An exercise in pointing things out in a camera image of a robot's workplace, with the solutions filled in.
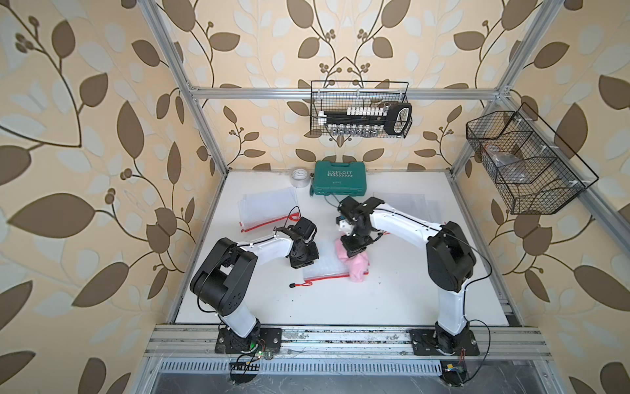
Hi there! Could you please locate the black wire basket centre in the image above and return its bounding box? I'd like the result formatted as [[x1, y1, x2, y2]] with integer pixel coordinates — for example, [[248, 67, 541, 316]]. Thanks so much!
[[309, 80, 413, 139]]

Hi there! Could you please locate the clear plastic bag in basket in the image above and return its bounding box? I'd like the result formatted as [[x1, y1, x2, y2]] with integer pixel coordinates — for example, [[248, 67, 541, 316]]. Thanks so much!
[[484, 144, 528, 184]]

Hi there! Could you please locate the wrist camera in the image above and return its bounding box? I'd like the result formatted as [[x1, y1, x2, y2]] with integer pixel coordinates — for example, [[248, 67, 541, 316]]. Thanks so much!
[[293, 217, 318, 243], [336, 216, 354, 236]]

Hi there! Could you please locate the clear tape roll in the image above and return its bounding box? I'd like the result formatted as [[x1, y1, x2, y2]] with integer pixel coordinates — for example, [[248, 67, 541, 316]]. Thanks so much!
[[290, 167, 312, 189]]

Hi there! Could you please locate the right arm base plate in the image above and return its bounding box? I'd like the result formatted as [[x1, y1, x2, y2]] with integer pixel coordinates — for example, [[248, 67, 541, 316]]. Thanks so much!
[[409, 326, 481, 356]]

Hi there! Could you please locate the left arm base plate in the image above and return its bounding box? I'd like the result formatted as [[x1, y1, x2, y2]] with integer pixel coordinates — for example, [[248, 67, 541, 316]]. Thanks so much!
[[214, 327, 282, 356]]

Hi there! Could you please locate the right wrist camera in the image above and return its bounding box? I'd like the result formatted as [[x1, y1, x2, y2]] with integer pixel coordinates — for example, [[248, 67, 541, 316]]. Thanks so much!
[[336, 216, 354, 236]]

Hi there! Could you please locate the green plastic tool case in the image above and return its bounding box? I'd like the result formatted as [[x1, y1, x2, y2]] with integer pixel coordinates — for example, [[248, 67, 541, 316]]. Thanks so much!
[[309, 161, 367, 196]]

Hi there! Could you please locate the black wire basket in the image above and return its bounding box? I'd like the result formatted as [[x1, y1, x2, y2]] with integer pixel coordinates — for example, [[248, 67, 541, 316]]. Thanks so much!
[[466, 102, 599, 215], [309, 80, 413, 139]]

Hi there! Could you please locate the stack of mesh document bags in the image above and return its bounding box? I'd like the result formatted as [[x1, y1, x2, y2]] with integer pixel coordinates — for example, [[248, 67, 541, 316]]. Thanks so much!
[[238, 187, 301, 232]]

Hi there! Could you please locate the black wire basket right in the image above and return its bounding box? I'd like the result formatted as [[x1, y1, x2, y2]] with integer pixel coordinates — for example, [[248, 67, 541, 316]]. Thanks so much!
[[466, 102, 599, 215]]

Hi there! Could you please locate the pink microfiber cloth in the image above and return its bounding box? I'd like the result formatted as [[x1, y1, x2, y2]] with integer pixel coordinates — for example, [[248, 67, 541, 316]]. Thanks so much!
[[335, 238, 369, 282]]

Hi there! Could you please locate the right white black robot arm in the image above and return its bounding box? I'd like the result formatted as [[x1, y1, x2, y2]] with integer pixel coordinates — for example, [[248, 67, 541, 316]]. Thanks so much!
[[336, 196, 477, 337]]

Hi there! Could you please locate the black socket holder rail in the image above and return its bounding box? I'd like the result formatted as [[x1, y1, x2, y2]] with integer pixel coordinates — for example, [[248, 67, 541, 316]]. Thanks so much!
[[316, 103, 413, 138]]

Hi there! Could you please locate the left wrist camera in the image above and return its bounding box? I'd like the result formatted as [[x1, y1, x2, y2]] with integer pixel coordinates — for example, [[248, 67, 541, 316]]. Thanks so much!
[[293, 217, 318, 243]]

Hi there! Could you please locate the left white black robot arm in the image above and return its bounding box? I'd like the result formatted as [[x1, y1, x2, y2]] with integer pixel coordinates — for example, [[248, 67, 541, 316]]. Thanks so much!
[[190, 218, 319, 339]]

